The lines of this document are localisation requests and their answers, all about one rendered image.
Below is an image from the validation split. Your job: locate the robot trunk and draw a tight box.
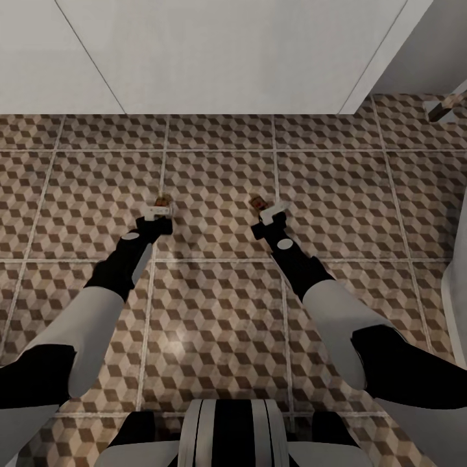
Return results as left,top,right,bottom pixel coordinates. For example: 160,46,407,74
178,399,289,467

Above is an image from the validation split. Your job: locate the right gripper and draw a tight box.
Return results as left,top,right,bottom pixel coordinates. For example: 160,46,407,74
251,213,287,241

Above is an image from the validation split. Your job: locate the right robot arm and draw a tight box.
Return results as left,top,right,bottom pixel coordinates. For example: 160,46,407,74
251,202,467,467

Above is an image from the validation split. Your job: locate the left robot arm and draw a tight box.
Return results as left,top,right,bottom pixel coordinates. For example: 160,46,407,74
0,206,176,467

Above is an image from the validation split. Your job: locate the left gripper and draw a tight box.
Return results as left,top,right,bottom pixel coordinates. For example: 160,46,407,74
136,217,173,239

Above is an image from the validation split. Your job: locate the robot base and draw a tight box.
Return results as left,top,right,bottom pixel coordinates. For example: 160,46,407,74
93,411,374,467

